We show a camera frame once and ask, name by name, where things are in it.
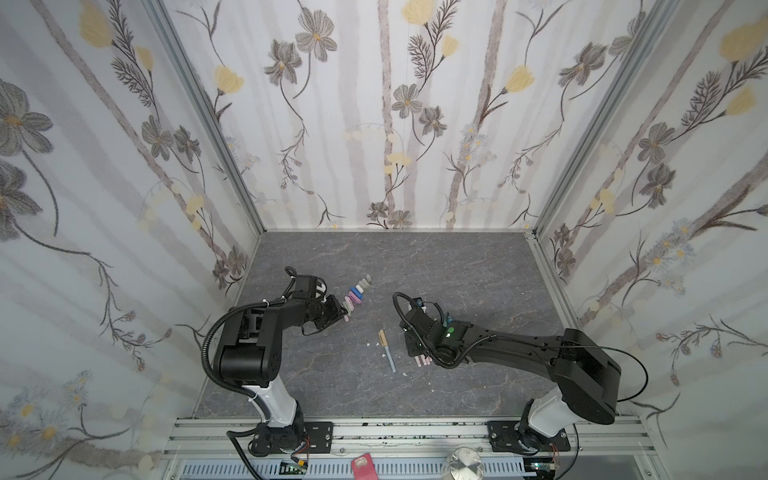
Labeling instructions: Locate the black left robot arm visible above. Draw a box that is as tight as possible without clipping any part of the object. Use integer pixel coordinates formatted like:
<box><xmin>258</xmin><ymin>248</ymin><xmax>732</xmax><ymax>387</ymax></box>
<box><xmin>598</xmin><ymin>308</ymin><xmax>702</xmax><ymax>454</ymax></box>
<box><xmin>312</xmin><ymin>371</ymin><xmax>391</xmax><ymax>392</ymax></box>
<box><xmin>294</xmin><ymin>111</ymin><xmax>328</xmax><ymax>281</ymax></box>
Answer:
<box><xmin>201</xmin><ymin>266</ymin><xmax>349</xmax><ymax>456</ymax></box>

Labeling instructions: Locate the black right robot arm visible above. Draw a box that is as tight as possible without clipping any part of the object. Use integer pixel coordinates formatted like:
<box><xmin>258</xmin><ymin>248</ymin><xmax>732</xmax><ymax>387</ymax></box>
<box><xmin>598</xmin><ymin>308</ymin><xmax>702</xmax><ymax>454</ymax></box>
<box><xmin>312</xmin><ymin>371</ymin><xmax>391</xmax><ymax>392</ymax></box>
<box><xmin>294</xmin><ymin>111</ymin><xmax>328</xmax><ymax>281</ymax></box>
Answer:
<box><xmin>392</xmin><ymin>292</ymin><xmax>623</xmax><ymax>456</ymax></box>

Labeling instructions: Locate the shiny metal round object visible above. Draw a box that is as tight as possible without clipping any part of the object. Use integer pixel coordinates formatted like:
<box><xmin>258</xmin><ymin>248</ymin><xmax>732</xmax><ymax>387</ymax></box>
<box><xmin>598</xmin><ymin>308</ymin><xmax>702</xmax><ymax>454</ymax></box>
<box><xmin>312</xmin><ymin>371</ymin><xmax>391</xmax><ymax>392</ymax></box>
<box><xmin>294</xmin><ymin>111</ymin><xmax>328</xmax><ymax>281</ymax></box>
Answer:
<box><xmin>441</xmin><ymin>447</ymin><xmax>485</xmax><ymax>480</ymax></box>

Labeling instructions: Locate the pink object at front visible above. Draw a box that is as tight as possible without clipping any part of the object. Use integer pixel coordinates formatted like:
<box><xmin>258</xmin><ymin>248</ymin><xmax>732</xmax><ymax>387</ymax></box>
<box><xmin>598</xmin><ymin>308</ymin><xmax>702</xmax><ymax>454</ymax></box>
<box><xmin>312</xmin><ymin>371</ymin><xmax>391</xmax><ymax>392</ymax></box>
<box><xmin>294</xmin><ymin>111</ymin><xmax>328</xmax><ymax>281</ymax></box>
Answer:
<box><xmin>350</xmin><ymin>453</ymin><xmax>379</xmax><ymax>480</ymax></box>

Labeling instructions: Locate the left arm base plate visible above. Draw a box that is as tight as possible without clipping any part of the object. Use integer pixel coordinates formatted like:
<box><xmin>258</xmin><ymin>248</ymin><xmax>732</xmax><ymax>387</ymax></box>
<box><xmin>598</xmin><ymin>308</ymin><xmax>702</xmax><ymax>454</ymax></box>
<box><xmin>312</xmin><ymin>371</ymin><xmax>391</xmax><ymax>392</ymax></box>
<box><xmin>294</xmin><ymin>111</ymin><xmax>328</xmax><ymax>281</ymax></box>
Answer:
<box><xmin>248</xmin><ymin>422</ymin><xmax>334</xmax><ymax>457</ymax></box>

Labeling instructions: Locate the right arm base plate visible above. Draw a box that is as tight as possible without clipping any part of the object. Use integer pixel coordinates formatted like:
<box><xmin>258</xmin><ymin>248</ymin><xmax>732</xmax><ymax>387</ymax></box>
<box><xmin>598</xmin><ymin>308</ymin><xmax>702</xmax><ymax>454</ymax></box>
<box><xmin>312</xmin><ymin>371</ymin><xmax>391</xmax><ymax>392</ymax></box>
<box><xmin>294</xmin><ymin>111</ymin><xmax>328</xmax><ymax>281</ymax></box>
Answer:
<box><xmin>486</xmin><ymin>421</ymin><xmax>572</xmax><ymax>456</ymax></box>

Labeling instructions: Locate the aluminium front rail frame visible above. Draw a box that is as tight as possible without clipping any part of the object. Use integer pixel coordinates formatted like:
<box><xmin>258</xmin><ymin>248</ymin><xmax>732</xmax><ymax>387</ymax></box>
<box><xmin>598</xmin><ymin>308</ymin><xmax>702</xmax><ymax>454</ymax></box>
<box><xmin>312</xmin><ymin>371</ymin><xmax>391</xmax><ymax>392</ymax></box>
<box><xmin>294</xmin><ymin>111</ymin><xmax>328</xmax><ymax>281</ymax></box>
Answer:
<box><xmin>161</xmin><ymin>416</ymin><xmax>670</xmax><ymax>479</ymax></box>

